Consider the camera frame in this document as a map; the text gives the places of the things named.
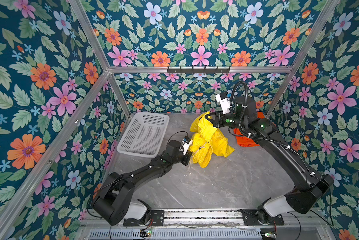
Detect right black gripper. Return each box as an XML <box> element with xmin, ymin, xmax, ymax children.
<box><xmin>204</xmin><ymin>110</ymin><xmax>247</xmax><ymax>132</ymax></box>

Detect yellow shorts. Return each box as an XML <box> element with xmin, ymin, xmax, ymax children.
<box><xmin>189</xmin><ymin>112</ymin><xmax>234</xmax><ymax>168</ymax></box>

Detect orange shorts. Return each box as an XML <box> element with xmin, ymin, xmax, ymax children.
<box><xmin>233</xmin><ymin>112</ymin><xmax>265</xmax><ymax>148</ymax></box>

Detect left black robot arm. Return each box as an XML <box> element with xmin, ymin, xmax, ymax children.
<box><xmin>92</xmin><ymin>139</ymin><xmax>191</xmax><ymax>226</ymax></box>

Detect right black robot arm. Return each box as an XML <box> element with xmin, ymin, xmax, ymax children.
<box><xmin>205</xmin><ymin>112</ymin><xmax>333</xmax><ymax>225</ymax></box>

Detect white plastic laundry basket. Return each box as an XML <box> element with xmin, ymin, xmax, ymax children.
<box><xmin>117</xmin><ymin>112</ymin><xmax>170</xmax><ymax>159</ymax></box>

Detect left electronics board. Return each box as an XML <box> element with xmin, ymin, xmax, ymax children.
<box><xmin>140</xmin><ymin>230</ymin><xmax>152</xmax><ymax>239</ymax></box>

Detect electronics board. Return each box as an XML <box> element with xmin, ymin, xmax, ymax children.
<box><xmin>260</xmin><ymin>231</ymin><xmax>276</xmax><ymax>240</ymax></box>
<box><xmin>140</xmin><ymin>230</ymin><xmax>152</xmax><ymax>239</ymax></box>

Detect right electronics board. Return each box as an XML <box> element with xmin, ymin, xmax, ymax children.
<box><xmin>260</xmin><ymin>231</ymin><xmax>276</xmax><ymax>240</ymax></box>

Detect white ventilation grille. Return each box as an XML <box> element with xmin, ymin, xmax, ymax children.
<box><xmin>88</xmin><ymin>229</ymin><xmax>262</xmax><ymax>240</ymax></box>

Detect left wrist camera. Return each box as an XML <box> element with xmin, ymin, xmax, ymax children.
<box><xmin>181</xmin><ymin>137</ymin><xmax>192</xmax><ymax>155</ymax></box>

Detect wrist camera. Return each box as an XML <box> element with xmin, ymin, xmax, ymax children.
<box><xmin>215</xmin><ymin>91</ymin><xmax>230</xmax><ymax>114</ymax></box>
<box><xmin>181</xmin><ymin>137</ymin><xmax>192</xmax><ymax>155</ymax></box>

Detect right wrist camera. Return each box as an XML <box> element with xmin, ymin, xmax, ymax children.
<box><xmin>215</xmin><ymin>91</ymin><xmax>230</xmax><ymax>114</ymax></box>

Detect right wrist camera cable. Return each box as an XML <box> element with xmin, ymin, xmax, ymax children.
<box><xmin>229</xmin><ymin>80</ymin><xmax>249</xmax><ymax>127</ymax></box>

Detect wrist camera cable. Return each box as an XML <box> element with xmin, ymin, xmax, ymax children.
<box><xmin>229</xmin><ymin>80</ymin><xmax>249</xmax><ymax>127</ymax></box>
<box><xmin>167</xmin><ymin>130</ymin><xmax>189</xmax><ymax>145</ymax></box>

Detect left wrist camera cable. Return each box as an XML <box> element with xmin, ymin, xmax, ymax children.
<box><xmin>167</xmin><ymin>130</ymin><xmax>189</xmax><ymax>145</ymax></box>

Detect black hook rail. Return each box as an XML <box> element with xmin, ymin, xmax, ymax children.
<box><xmin>167</xmin><ymin>66</ymin><xmax>230</xmax><ymax>75</ymax></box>

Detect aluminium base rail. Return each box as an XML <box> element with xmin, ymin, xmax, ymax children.
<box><xmin>79</xmin><ymin>208</ymin><xmax>331</xmax><ymax>230</ymax></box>

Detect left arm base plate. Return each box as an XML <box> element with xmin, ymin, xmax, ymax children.
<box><xmin>123</xmin><ymin>210</ymin><xmax>165</xmax><ymax>228</ymax></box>

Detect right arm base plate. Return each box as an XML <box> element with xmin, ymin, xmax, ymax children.
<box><xmin>239</xmin><ymin>209</ymin><xmax>284</xmax><ymax>226</ymax></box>

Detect right black base cable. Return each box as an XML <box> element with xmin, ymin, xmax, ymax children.
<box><xmin>285</xmin><ymin>211</ymin><xmax>301</xmax><ymax>240</ymax></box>

